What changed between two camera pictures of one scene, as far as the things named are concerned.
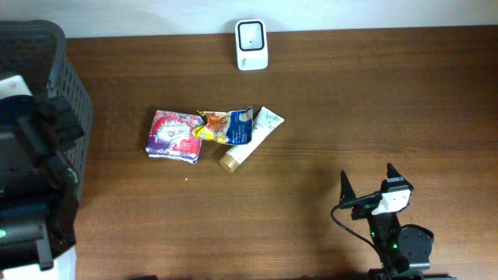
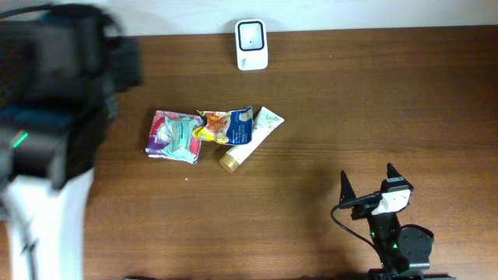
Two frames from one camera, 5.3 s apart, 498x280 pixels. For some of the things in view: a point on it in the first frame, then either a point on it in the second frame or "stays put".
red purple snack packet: x=171 y=137 stays put
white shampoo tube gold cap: x=264 y=122 stays put
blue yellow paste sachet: x=233 y=127 stays put
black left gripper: x=62 y=125 → x=127 y=65
